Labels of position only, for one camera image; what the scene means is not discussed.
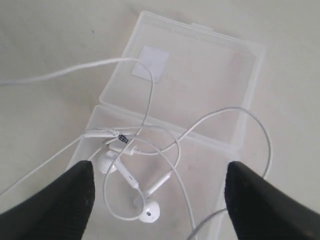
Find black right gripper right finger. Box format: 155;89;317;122
224;161;320;240

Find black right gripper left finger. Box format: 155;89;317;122
0;160;96;240

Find white wired earphones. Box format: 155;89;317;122
0;56;274;240

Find clear plastic storage box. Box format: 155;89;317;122
70;11;266;240

